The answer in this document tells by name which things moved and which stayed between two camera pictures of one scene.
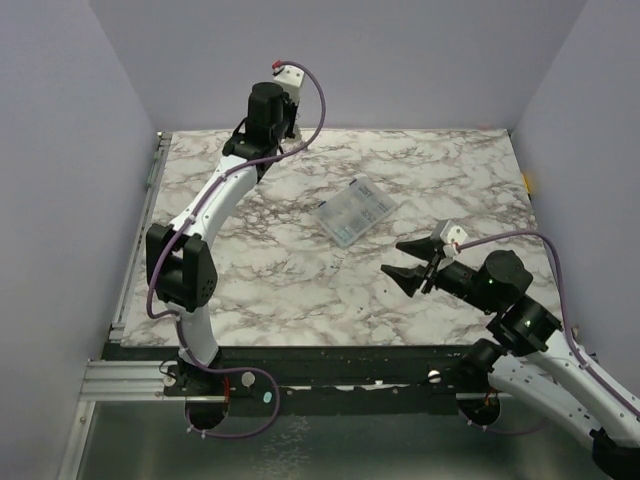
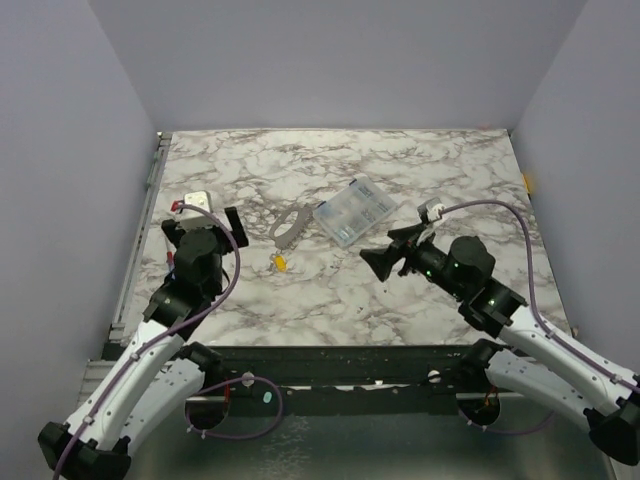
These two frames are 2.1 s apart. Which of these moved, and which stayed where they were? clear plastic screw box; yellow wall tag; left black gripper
Moved: left black gripper
Stayed: clear plastic screw box; yellow wall tag
